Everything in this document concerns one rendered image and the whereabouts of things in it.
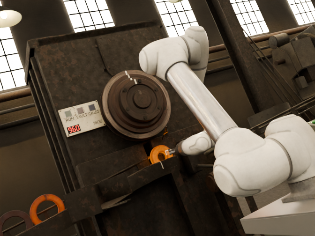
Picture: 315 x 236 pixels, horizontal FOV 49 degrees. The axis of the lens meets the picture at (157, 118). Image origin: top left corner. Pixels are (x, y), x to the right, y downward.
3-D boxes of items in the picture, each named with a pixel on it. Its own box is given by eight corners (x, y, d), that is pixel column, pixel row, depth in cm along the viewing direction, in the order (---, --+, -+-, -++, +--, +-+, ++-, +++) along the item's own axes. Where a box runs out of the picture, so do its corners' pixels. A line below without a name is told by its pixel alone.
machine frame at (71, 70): (91, 291, 259) (19, 79, 283) (205, 232, 306) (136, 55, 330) (117, 314, 194) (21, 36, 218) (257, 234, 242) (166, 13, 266)
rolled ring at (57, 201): (22, 214, 183) (21, 215, 186) (49, 235, 185) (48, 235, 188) (46, 187, 191) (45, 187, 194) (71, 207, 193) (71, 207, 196)
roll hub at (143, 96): (127, 128, 213) (112, 86, 217) (166, 115, 225) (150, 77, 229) (130, 125, 208) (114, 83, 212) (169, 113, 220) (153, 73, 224)
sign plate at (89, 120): (67, 137, 216) (57, 111, 219) (105, 126, 228) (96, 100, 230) (67, 136, 214) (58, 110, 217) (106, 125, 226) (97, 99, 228)
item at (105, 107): (114, 150, 217) (89, 82, 223) (176, 129, 237) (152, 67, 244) (117, 148, 211) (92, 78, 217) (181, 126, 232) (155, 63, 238)
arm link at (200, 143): (185, 159, 187) (204, 150, 193) (199, 157, 174) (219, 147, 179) (177, 141, 188) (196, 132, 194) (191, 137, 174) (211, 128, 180)
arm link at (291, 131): (343, 163, 114) (313, 103, 118) (303, 182, 108) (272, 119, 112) (310, 170, 129) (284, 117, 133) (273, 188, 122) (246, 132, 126)
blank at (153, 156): (145, 152, 222) (146, 151, 219) (164, 142, 229) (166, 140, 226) (156, 173, 221) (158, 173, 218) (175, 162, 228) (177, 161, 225)
